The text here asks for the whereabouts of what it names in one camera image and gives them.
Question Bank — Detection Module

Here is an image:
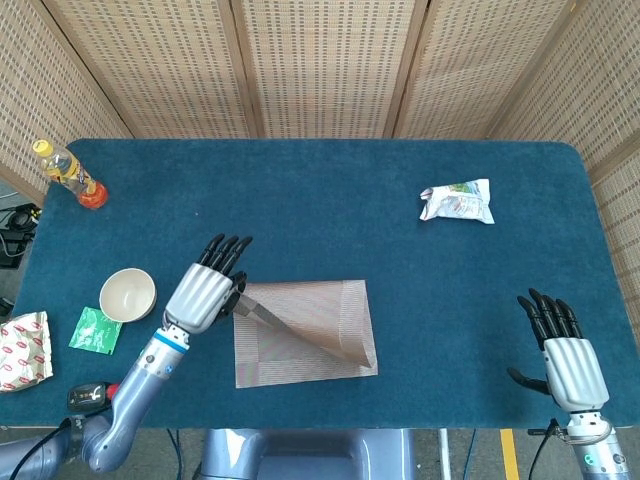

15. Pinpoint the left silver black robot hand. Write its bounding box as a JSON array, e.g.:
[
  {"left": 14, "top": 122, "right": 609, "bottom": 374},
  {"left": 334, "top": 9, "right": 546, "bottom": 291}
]
[{"left": 162, "top": 233, "right": 254, "bottom": 335}]

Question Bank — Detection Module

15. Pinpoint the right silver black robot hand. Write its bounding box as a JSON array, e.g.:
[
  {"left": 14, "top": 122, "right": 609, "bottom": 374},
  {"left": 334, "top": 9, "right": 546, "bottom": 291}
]
[{"left": 506, "top": 287, "right": 611, "bottom": 415}]

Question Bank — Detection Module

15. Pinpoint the white ceramic bowl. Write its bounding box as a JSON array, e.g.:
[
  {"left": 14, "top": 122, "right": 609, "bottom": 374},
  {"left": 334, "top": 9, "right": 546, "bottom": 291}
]
[{"left": 98, "top": 267, "right": 158, "bottom": 324}]

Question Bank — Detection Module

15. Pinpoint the gray woven placemat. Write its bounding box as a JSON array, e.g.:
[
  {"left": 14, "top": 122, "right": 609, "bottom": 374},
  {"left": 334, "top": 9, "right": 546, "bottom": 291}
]
[{"left": 232, "top": 279, "right": 380, "bottom": 390}]

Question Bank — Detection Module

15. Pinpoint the green tea sachet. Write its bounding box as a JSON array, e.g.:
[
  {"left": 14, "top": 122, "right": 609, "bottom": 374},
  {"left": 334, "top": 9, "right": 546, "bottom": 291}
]
[{"left": 68, "top": 306, "right": 124, "bottom": 356}]

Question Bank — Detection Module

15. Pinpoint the blue carpet table cover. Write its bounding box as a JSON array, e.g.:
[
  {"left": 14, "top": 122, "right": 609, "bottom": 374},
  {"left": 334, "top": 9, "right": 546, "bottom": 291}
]
[{"left": 0, "top": 138, "right": 632, "bottom": 431}]

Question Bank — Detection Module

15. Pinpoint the black bottle with red cap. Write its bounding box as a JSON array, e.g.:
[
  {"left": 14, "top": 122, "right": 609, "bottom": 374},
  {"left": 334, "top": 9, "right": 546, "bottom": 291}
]
[{"left": 67, "top": 381, "right": 121, "bottom": 415}]

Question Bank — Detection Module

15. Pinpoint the metal table leg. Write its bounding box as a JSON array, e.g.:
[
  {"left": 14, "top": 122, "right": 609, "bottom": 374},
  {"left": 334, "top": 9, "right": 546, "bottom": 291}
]
[{"left": 437, "top": 428, "right": 453, "bottom": 480}]

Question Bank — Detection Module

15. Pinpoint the yellow-capped tea drink bottle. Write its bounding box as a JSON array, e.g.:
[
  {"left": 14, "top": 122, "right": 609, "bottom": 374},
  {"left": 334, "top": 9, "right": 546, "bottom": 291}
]
[{"left": 32, "top": 139, "right": 109, "bottom": 211}]

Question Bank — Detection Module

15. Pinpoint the red-patterned cream snack bag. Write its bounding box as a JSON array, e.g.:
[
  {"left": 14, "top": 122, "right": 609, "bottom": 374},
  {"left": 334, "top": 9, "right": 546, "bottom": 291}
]
[{"left": 0, "top": 310, "right": 55, "bottom": 394}]

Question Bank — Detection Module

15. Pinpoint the blue-gray robot torso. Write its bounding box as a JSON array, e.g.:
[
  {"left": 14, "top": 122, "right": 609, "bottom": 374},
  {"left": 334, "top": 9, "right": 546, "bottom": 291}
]
[{"left": 192, "top": 428, "right": 416, "bottom": 480}]

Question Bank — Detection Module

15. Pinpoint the white crumpled snack packet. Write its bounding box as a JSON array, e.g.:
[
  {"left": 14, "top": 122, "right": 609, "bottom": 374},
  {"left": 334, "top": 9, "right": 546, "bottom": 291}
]
[{"left": 418, "top": 178, "right": 496, "bottom": 225}]

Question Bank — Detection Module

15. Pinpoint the woven bamboo folding screen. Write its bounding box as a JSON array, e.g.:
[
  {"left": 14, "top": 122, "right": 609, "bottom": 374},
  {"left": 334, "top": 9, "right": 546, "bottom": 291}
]
[{"left": 0, "top": 0, "right": 640, "bottom": 326}]

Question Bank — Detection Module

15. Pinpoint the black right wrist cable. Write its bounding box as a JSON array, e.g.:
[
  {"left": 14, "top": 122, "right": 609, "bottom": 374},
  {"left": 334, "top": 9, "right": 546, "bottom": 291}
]
[{"left": 529, "top": 418, "right": 564, "bottom": 480}]

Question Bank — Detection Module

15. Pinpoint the blue cable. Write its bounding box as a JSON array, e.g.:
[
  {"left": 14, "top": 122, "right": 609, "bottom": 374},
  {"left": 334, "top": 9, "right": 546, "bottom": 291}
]
[
  {"left": 166, "top": 428, "right": 182, "bottom": 480},
  {"left": 460, "top": 428, "right": 477, "bottom": 480}
]

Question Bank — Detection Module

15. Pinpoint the black equipment with cables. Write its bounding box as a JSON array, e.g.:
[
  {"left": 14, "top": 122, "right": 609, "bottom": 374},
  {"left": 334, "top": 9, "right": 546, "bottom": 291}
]
[{"left": 0, "top": 202, "right": 42, "bottom": 269}]

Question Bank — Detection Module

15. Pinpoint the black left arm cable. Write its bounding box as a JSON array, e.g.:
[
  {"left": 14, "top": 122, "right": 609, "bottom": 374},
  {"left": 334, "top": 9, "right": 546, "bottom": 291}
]
[{"left": 8, "top": 418, "right": 72, "bottom": 480}]

